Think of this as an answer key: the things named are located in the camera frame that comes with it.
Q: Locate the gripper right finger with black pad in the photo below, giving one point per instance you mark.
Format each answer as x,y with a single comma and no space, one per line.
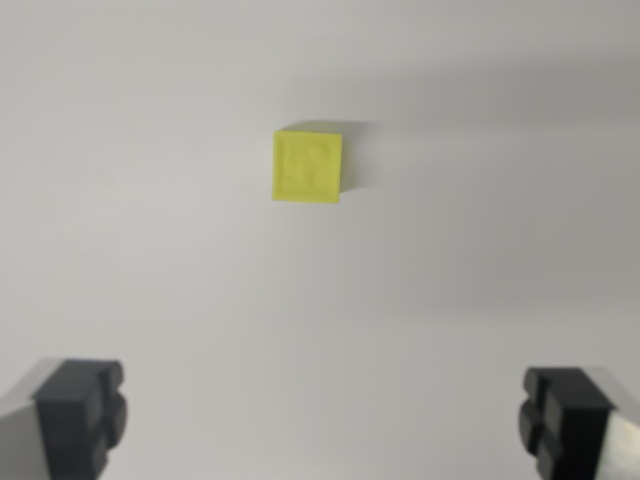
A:
575,425

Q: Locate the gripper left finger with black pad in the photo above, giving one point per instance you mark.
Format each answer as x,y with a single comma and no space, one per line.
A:
65,425

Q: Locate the yellow cube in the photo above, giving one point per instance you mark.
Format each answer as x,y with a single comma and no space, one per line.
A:
306,166

